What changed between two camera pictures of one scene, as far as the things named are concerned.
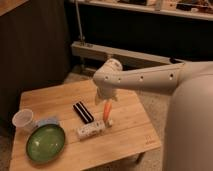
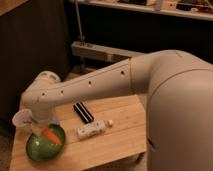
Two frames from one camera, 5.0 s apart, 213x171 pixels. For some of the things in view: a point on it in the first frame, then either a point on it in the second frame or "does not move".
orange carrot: [106, 110] → [54, 138]
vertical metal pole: [79, 19] does not move
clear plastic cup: [22, 118] does not move
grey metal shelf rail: [128, 58] does not move
